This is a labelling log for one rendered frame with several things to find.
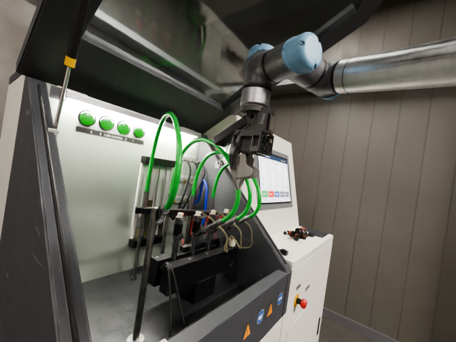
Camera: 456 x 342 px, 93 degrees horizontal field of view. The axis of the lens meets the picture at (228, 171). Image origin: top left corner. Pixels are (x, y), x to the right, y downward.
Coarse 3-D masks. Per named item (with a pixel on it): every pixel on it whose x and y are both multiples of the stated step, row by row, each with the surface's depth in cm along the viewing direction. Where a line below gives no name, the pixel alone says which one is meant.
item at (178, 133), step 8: (168, 112) 62; (160, 120) 71; (176, 120) 55; (160, 128) 73; (176, 128) 52; (176, 136) 50; (176, 144) 49; (152, 152) 78; (176, 152) 48; (152, 160) 79; (176, 160) 47; (176, 168) 47; (176, 176) 47; (176, 184) 47; (144, 192) 80; (176, 192) 48; (168, 200) 49; (168, 208) 51
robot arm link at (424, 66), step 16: (400, 48) 40; (416, 48) 38; (432, 48) 35; (448, 48) 34; (336, 64) 49; (352, 64) 46; (368, 64) 43; (384, 64) 41; (400, 64) 39; (416, 64) 37; (432, 64) 35; (448, 64) 34; (320, 80) 50; (336, 80) 49; (352, 80) 46; (368, 80) 44; (384, 80) 42; (400, 80) 40; (416, 80) 38; (432, 80) 36; (448, 80) 35; (320, 96) 57; (336, 96) 57
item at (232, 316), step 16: (272, 272) 76; (256, 288) 63; (272, 288) 67; (224, 304) 54; (240, 304) 54; (256, 304) 59; (208, 320) 47; (224, 320) 48; (240, 320) 53; (256, 320) 61; (272, 320) 70; (176, 336) 41; (192, 336) 42; (208, 336) 44; (224, 336) 48; (240, 336) 54; (256, 336) 62
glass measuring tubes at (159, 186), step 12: (144, 156) 85; (144, 168) 86; (156, 168) 88; (168, 168) 93; (144, 180) 85; (156, 180) 91; (168, 180) 93; (156, 192) 92; (156, 204) 90; (132, 216) 86; (132, 228) 85; (144, 228) 88; (156, 228) 94; (132, 240) 84; (144, 240) 87; (156, 240) 91
